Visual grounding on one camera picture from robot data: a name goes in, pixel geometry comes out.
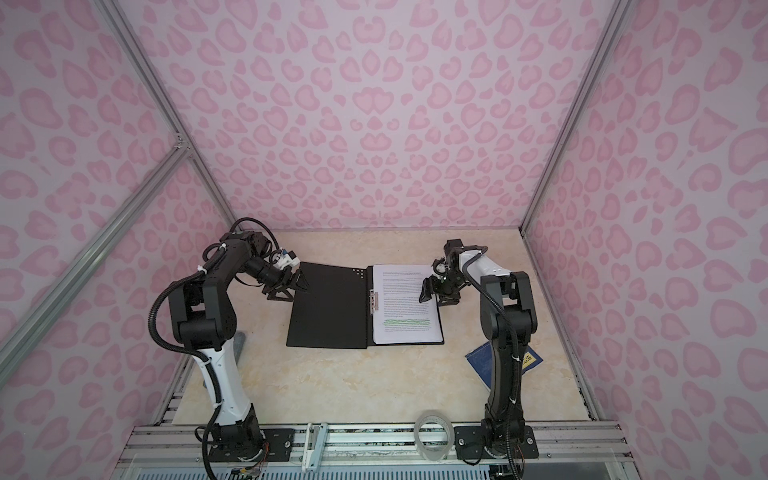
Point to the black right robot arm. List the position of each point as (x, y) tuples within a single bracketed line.
[(508, 320)]

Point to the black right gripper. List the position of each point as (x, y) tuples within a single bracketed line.
[(432, 285)]

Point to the grey sponge block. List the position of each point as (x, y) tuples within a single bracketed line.
[(238, 341)]

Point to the right back aluminium corner post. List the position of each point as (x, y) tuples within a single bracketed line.
[(620, 14)]

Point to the printed paper sheet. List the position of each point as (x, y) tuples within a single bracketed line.
[(401, 318)]

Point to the left back aluminium corner post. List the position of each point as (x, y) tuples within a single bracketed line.
[(128, 40)]

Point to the clear tape roll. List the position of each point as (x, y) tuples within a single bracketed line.
[(434, 436)]

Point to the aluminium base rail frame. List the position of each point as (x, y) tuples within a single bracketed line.
[(552, 450)]

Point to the aluminium corner post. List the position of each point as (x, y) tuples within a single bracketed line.
[(128, 40), (620, 14)]

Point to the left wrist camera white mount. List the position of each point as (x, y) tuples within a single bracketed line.
[(284, 259)]

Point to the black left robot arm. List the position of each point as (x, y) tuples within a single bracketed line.
[(204, 322)]

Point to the white folder with black inside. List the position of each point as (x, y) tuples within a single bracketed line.
[(334, 312)]

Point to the silver metal folder clip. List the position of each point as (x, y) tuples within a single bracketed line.
[(373, 302)]

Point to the diagonal aluminium frame bar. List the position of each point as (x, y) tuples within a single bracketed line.
[(39, 320)]

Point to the blue booklet with yellow label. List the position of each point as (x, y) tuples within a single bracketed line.
[(480, 359)]

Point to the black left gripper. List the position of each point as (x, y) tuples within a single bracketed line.
[(273, 296)]

